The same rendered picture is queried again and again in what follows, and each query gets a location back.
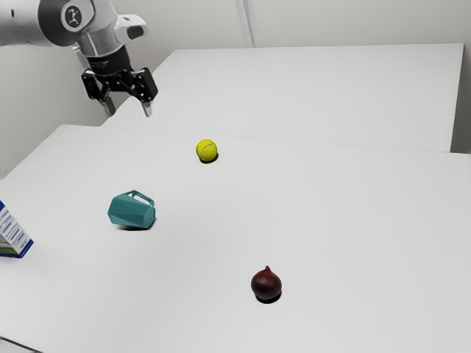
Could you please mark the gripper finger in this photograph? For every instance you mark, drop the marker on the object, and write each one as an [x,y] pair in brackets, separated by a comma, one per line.
[96,90]
[145,88]

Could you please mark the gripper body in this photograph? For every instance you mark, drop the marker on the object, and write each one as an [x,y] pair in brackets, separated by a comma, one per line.
[110,66]

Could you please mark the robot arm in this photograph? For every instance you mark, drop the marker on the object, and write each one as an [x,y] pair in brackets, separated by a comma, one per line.
[55,22]

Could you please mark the teal faceted mug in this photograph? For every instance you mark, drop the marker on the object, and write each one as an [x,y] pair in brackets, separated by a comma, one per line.
[132,211]

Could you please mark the yellow tennis ball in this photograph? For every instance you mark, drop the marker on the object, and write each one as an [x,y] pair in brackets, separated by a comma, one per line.
[207,150]

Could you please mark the blue and white carton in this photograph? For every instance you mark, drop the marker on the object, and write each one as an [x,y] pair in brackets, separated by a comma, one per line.
[13,235]

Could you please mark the dark red onion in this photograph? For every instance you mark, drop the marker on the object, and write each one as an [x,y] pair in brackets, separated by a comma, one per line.
[266,284]

